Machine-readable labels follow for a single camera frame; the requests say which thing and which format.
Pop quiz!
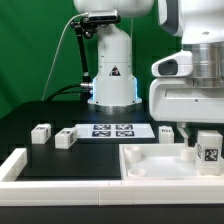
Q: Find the white camera cable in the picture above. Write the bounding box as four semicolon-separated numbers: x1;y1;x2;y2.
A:
41;12;90;102

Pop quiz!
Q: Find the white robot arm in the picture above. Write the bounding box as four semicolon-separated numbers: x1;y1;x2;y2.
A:
73;0;224;127

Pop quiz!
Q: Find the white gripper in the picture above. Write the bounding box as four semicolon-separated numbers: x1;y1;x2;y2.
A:
149;78;224;145

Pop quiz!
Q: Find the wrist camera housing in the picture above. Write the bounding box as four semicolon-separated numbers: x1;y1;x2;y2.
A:
151;50;193;78

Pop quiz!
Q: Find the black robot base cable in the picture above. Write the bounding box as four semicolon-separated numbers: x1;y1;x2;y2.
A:
44;83;94;102

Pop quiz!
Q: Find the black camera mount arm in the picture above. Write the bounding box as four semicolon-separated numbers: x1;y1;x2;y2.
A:
70;20;97;83

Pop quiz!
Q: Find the grey camera on mount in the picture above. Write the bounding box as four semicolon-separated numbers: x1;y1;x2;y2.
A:
88;10;120;23

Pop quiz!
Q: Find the white square tabletop part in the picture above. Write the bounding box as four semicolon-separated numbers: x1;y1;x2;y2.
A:
119;143;224;180

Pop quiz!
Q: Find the white sheet with tags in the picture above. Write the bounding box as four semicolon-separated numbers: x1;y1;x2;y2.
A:
76;124;155;139

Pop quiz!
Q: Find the white U-shaped fence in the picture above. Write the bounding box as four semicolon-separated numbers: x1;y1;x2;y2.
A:
0;148;224;206

